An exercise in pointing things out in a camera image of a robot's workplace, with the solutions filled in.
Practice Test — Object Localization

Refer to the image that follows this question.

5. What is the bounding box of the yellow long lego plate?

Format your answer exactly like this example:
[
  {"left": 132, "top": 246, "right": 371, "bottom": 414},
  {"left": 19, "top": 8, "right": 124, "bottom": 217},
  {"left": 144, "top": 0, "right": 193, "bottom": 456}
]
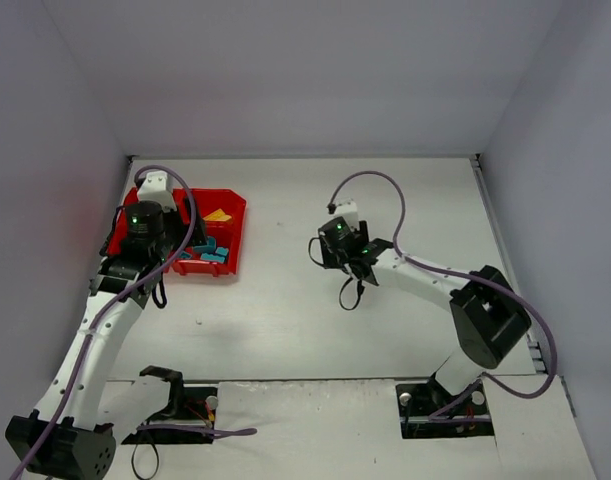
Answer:
[{"left": 202, "top": 209, "right": 233, "bottom": 224}]

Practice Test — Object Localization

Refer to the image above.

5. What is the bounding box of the teal lego block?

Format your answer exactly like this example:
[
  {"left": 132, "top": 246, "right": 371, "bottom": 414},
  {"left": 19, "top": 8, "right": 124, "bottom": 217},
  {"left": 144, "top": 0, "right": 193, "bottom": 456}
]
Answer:
[{"left": 200, "top": 246, "right": 230, "bottom": 264}]

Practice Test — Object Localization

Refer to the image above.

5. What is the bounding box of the teal lego brick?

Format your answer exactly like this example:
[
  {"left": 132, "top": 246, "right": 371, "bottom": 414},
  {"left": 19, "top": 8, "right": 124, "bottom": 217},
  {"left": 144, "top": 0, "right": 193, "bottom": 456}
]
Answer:
[{"left": 192, "top": 236, "right": 217, "bottom": 255}]

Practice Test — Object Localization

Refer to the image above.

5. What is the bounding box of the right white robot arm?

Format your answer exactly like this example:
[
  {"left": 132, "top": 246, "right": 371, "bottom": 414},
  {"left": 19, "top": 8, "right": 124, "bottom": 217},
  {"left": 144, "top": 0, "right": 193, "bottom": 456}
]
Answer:
[{"left": 317, "top": 217, "right": 531, "bottom": 409}]

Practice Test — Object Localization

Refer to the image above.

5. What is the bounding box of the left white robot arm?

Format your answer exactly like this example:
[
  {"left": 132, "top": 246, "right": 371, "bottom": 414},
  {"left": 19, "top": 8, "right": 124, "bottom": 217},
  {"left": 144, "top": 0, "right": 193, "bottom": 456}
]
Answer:
[{"left": 5, "top": 193, "right": 204, "bottom": 479}]

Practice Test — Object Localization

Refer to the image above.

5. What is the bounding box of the red divided bin tray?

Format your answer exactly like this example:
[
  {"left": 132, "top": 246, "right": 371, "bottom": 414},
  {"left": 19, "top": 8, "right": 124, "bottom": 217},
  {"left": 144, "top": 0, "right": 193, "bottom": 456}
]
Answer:
[{"left": 104, "top": 187, "right": 248, "bottom": 278}]

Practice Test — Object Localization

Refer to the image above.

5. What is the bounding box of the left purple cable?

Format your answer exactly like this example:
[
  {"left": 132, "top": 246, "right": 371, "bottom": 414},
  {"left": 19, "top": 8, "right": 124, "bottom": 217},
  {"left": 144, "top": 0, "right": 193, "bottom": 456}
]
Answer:
[{"left": 7, "top": 164, "right": 259, "bottom": 480}]

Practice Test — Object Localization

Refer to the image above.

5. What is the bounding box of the purple cable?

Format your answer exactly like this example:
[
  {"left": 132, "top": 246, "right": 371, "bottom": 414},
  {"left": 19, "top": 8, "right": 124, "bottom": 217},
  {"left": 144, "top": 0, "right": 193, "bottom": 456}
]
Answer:
[
  {"left": 7, "top": 164, "right": 259, "bottom": 480},
  {"left": 325, "top": 171, "right": 557, "bottom": 424}
]

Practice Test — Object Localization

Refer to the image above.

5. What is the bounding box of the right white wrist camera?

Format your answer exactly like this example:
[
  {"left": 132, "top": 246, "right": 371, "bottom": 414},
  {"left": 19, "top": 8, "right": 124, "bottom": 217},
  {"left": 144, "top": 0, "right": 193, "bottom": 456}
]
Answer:
[{"left": 322, "top": 199, "right": 360, "bottom": 232}]

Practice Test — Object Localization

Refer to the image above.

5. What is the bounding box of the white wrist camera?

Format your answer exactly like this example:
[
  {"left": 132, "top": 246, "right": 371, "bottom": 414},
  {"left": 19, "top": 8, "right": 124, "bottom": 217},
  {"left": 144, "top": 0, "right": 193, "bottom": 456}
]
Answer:
[
  {"left": 136, "top": 170, "right": 177, "bottom": 213},
  {"left": 322, "top": 199, "right": 360, "bottom": 232}
]

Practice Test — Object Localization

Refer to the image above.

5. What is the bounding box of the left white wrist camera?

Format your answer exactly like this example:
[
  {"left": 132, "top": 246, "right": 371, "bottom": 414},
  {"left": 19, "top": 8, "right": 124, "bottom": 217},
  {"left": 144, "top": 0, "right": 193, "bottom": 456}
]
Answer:
[{"left": 136, "top": 170, "right": 177, "bottom": 213}]

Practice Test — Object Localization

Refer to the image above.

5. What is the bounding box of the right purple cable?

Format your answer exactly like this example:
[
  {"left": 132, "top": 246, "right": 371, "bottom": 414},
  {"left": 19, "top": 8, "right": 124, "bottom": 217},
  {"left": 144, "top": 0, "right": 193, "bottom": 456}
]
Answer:
[{"left": 325, "top": 171, "right": 557, "bottom": 424}]

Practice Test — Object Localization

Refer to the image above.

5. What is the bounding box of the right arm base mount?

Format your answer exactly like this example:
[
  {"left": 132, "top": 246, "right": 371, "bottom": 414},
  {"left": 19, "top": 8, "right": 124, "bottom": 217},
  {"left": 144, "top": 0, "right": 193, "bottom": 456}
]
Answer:
[{"left": 395, "top": 378, "right": 495, "bottom": 440}]

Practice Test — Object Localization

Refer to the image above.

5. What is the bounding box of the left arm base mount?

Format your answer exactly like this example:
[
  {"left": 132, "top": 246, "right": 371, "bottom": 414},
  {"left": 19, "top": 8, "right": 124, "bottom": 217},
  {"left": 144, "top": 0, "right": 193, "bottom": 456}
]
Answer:
[{"left": 122, "top": 366, "right": 218, "bottom": 445}]

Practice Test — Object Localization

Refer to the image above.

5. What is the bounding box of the black loop cable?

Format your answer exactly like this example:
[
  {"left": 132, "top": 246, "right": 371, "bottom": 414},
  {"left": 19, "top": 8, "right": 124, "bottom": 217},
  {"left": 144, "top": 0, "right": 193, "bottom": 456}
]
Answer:
[{"left": 129, "top": 434, "right": 162, "bottom": 478}]

